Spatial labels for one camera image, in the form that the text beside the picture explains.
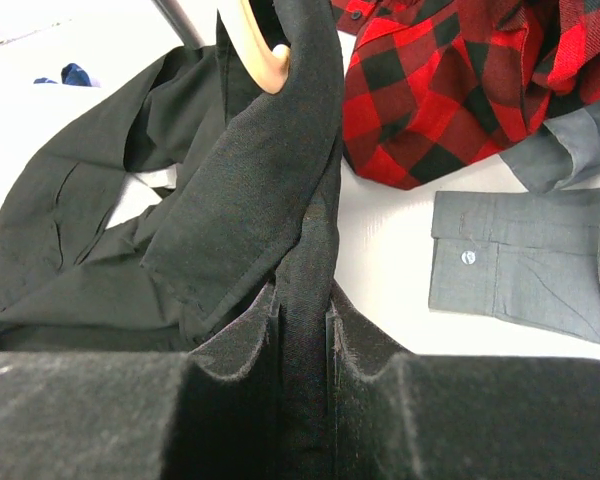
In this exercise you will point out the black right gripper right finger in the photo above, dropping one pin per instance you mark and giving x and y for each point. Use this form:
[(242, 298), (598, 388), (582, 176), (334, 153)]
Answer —
[(399, 415)]

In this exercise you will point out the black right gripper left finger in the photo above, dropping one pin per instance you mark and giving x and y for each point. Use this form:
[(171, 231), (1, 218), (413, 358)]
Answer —
[(207, 414)]

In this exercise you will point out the black button shirt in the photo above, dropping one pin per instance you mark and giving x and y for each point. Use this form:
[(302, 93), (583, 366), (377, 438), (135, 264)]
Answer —
[(249, 187)]

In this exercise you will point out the beige wooden hanger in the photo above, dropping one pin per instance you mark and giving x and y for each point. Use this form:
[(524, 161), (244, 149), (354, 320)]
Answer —
[(269, 68)]

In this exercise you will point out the grey shirt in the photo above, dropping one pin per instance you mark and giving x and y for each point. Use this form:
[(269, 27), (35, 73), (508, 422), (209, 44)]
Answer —
[(530, 258)]

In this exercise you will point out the white shirt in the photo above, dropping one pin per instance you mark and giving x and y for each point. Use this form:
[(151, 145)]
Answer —
[(53, 213)]

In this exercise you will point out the red black plaid shirt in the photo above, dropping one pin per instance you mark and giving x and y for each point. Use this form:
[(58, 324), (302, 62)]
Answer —
[(434, 86)]

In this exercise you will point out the blue garment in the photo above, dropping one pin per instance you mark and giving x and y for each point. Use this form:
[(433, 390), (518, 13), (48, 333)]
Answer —
[(71, 75)]

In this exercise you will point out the metal clothes rack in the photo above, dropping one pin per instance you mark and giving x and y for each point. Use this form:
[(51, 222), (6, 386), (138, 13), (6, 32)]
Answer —
[(179, 21)]

